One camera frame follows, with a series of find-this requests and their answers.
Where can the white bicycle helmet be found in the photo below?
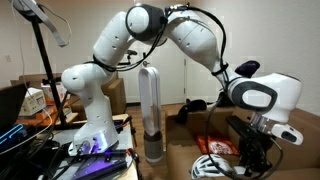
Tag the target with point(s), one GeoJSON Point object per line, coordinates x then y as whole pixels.
{"type": "Point", "coordinates": [208, 165]}

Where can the red orange gift bag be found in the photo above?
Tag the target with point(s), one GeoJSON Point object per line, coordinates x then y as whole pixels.
{"type": "Point", "coordinates": [216, 145]}

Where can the white box with red print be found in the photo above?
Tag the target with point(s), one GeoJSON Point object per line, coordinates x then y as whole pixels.
{"type": "Point", "coordinates": [55, 91]}

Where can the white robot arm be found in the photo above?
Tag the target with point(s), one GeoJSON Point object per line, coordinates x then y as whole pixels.
{"type": "Point", "coordinates": [193, 36]}

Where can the black bar clamp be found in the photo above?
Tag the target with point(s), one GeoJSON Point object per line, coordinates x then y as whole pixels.
{"type": "Point", "coordinates": [135, 163]}

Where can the black golf headcover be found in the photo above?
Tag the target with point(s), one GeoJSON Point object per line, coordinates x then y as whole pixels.
{"type": "Point", "coordinates": [191, 106]}

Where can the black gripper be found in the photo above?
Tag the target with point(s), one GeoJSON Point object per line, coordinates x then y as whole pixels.
{"type": "Point", "coordinates": [255, 146]}

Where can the black tripod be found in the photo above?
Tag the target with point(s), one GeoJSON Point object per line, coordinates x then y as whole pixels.
{"type": "Point", "coordinates": [48, 70]}

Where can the white cardboard box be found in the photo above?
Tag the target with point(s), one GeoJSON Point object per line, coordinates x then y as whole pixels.
{"type": "Point", "coordinates": [32, 101]}

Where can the brown cardboard box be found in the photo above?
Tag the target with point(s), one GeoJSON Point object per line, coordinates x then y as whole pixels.
{"type": "Point", "coordinates": [115, 95]}

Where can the black laptop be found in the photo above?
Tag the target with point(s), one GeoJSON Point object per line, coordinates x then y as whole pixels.
{"type": "Point", "coordinates": [11, 103]}

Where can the navy baseball cap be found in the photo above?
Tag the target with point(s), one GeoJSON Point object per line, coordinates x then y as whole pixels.
{"type": "Point", "coordinates": [247, 68]}

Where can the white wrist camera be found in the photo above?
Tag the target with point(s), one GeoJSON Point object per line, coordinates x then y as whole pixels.
{"type": "Point", "coordinates": [288, 135]}

